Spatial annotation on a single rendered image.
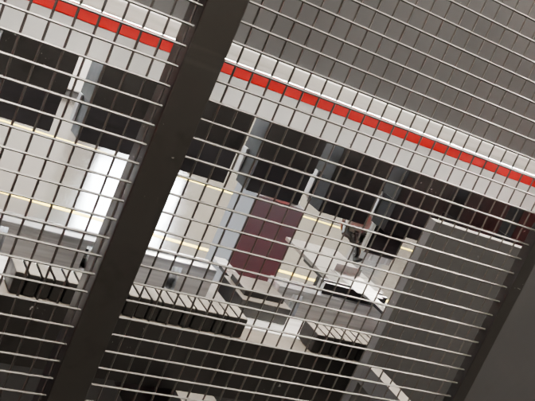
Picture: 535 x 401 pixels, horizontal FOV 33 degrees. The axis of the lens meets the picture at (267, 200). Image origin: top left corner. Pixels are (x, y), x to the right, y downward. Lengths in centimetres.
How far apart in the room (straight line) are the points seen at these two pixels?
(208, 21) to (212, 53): 4
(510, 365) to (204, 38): 112
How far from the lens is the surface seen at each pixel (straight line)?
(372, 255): 227
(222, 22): 105
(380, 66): 182
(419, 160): 218
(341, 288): 225
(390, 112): 183
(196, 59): 105
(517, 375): 195
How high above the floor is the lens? 160
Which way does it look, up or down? 12 degrees down
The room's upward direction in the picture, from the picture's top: 24 degrees clockwise
